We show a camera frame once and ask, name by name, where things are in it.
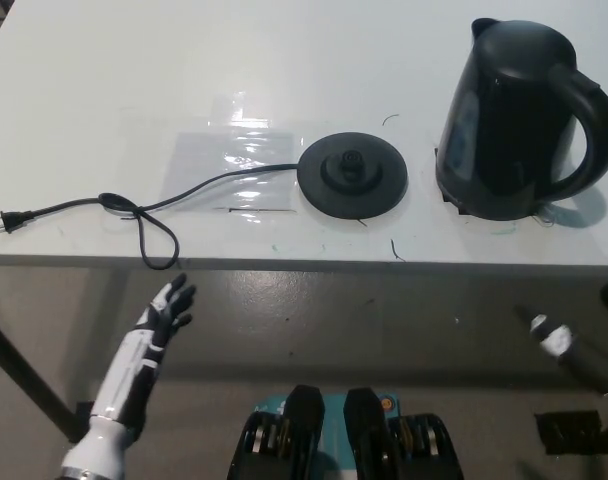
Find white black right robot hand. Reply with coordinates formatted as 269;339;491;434
513;304;608;397

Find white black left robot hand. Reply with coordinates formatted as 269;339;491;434
90;272;199;432

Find black electric kettle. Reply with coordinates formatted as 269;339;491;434
433;17;608;221

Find black robot torso teal tops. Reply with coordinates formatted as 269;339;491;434
226;383;468;480

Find black round kettle base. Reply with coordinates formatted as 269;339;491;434
296;131;410;219

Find black metal table leg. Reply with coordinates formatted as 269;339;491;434
0;279;85;444

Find black tape patch on table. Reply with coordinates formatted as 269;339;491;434
432;145;555;221

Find large clear plastic sheet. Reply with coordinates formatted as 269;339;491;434
159;129;298;214

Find small clear tape piece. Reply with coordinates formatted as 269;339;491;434
207;89;274;132

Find black power cord with plug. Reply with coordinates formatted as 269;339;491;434
0;162;301;271

